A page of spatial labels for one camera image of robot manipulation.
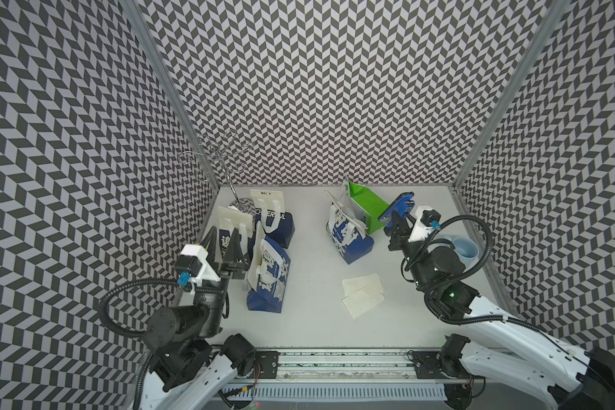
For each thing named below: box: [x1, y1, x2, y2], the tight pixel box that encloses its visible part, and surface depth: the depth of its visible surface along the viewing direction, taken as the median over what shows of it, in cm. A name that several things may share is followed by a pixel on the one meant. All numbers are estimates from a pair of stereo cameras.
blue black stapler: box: [377, 191, 416, 228], surface depth 64 cm
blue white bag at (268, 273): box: [246, 221, 292, 314], surface depth 80 cm
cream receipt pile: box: [341, 272, 385, 320], surface depth 89 cm
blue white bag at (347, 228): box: [324, 176, 375, 265], surface depth 90 cm
